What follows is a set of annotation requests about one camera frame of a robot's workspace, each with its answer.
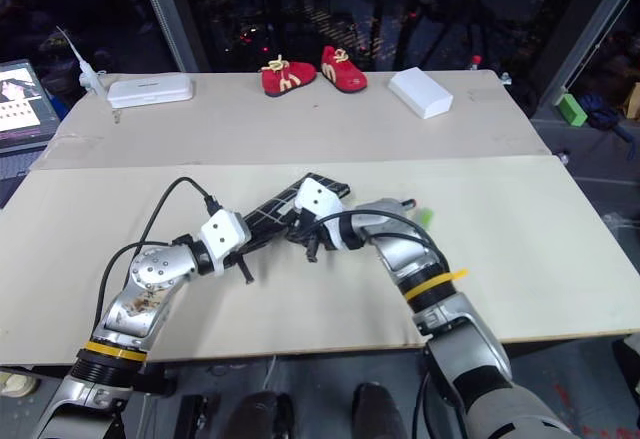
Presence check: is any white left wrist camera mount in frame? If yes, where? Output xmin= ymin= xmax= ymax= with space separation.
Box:
xmin=199 ymin=210 xmax=251 ymax=278

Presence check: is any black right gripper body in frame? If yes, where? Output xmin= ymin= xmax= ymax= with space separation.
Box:
xmin=285 ymin=210 xmax=327 ymax=254

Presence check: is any white rectangular box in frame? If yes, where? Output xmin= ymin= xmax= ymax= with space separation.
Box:
xmin=387 ymin=66 xmax=455 ymax=120

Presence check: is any green block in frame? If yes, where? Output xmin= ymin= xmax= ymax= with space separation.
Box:
xmin=552 ymin=92 xmax=589 ymax=128

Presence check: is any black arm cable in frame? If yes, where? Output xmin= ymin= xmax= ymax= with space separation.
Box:
xmin=299 ymin=210 xmax=447 ymax=280
xmin=94 ymin=176 xmax=224 ymax=333

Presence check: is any white pointed nozzle tool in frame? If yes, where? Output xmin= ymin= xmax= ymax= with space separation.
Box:
xmin=55 ymin=26 xmax=109 ymax=98

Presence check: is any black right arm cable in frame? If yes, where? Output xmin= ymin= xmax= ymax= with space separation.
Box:
xmin=299 ymin=210 xmax=447 ymax=280

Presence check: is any red shoe with yellow laces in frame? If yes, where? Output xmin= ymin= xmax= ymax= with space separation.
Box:
xmin=319 ymin=45 xmax=369 ymax=94
xmin=260 ymin=54 xmax=318 ymax=98

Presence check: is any blue coiled rope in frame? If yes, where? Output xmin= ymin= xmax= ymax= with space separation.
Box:
xmin=579 ymin=93 xmax=637 ymax=146

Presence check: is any flat white case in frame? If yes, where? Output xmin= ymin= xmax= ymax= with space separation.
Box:
xmin=106 ymin=74 xmax=195 ymax=109

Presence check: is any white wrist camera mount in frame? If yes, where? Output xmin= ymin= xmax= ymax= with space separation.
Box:
xmin=293 ymin=178 xmax=362 ymax=251
xmin=199 ymin=210 xmax=251 ymax=278

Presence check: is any cream round disc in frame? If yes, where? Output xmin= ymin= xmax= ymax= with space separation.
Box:
xmin=0 ymin=371 xmax=39 ymax=399

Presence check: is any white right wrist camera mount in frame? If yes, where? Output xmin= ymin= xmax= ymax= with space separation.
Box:
xmin=293 ymin=178 xmax=362 ymax=251

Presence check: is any grey metal window post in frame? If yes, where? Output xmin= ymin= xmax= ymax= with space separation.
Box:
xmin=133 ymin=0 xmax=212 ymax=74
xmin=542 ymin=0 xmax=640 ymax=106

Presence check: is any laptop with lit screen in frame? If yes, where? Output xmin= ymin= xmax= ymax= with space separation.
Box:
xmin=0 ymin=58 xmax=64 ymax=156

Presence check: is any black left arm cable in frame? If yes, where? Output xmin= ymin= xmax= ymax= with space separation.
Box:
xmin=94 ymin=176 xmax=224 ymax=333

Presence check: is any yellow zip tie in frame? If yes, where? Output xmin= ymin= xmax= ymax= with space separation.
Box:
xmin=403 ymin=268 xmax=471 ymax=302

